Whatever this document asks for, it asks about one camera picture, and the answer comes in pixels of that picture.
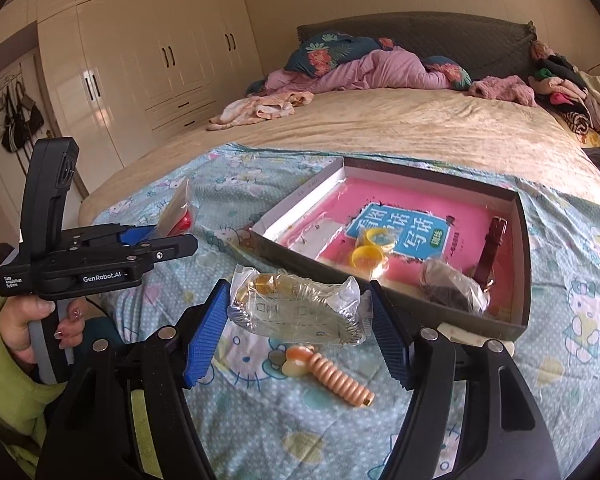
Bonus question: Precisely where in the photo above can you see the red item clear packet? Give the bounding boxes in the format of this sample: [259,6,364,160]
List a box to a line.
[154,178,199,237]

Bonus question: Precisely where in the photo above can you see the bag of dark beads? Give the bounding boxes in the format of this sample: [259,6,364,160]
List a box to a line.
[420,258,491,315]

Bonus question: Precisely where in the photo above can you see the silver hair comb packet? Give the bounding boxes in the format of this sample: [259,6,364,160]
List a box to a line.
[227,266,374,346]

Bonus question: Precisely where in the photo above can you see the yellow rings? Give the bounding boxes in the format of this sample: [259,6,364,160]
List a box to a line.
[348,226,398,281]

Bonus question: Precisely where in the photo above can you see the silver earring card bag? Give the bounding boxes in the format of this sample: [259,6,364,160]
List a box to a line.
[284,212,346,260]

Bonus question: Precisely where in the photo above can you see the cream hair clip card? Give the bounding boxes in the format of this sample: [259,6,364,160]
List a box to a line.
[437,323,515,356]

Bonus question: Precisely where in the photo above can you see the green sleeve forearm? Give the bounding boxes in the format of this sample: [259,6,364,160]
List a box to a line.
[0,296,65,479]

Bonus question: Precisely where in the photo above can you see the left hand painted nails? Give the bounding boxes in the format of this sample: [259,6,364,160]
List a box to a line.
[0,296,90,372]

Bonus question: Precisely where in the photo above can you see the Hello Kitty blue blanket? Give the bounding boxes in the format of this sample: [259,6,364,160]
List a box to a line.
[96,144,600,479]

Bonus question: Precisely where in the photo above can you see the shallow black cardboard box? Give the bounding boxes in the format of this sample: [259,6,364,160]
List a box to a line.
[250,156,531,340]

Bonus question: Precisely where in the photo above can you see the pink book in box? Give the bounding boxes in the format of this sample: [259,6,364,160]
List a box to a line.
[277,177,510,296]

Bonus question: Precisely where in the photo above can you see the peach clothes on bed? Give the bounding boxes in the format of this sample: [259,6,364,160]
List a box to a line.
[207,92,314,131]

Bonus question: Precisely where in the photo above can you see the cream wardrobe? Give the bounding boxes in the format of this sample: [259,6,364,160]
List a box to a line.
[0,0,262,192]

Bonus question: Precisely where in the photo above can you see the beige bed cover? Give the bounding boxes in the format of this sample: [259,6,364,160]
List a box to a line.
[79,89,600,226]

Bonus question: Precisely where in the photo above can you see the floral dark pillow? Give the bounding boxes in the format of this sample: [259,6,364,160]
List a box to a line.
[285,30,472,91]

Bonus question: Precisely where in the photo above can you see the pink purple quilt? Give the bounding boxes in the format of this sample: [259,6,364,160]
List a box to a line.
[262,47,452,94]

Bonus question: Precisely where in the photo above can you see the pink fuzzy garment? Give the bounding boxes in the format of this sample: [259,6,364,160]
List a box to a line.
[468,75,536,107]

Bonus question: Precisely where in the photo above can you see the dark green headboard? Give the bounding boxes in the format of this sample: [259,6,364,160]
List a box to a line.
[297,12,536,79]

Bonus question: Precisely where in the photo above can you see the pile of clothes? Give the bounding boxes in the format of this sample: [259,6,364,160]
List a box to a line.
[528,40,600,148]

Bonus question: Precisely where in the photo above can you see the orange spiral hair tie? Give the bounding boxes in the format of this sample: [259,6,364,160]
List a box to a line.
[279,343,376,409]

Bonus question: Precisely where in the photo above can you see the hanging bags on wall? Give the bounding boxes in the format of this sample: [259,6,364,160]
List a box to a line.
[0,76,45,157]

